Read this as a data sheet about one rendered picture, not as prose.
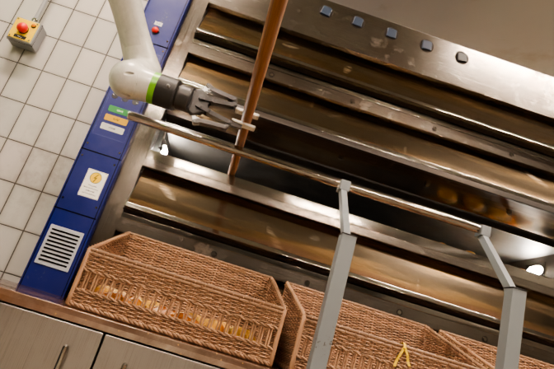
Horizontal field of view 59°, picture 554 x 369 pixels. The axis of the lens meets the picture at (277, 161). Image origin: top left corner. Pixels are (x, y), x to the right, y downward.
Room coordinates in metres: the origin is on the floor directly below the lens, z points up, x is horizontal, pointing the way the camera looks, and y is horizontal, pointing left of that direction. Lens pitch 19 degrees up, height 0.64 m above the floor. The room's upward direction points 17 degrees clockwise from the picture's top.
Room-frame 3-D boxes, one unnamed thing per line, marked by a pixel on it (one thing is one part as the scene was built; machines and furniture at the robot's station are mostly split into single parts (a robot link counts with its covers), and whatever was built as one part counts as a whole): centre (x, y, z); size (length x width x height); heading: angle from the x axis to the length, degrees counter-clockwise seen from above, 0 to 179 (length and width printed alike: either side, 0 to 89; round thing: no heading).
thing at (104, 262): (1.59, 0.15, 0.72); 0.56 x 0.49 x 0.28; 94
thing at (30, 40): (1.77, 1.08, 1.46); 0.10 x 0.07 x 0.10; 93
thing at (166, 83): (1.30, 0.35, 1.20); 0.12 x 0.06 x 0.09; 4
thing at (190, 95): (1.30, 0.28, 1.20); 0.09 x 0.07 x 0.08; 94
